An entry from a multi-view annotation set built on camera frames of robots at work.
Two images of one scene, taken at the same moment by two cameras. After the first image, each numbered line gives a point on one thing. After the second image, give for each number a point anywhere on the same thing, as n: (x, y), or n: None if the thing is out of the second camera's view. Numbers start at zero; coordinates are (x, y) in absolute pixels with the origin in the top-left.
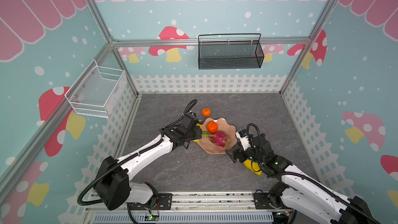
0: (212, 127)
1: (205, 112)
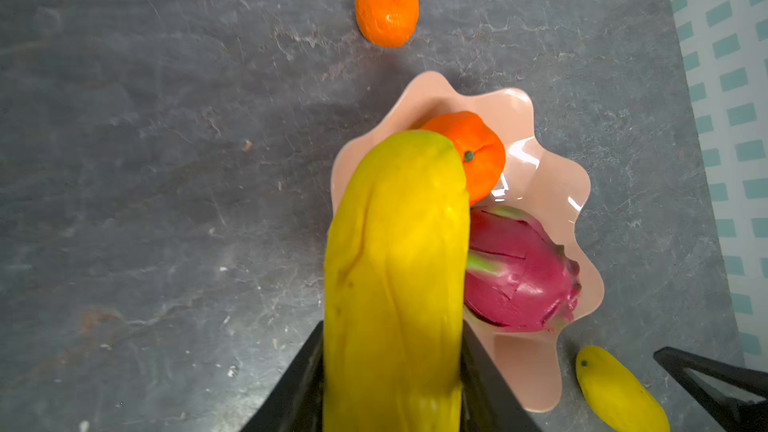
0: (482, 148)
1: (386, 9)
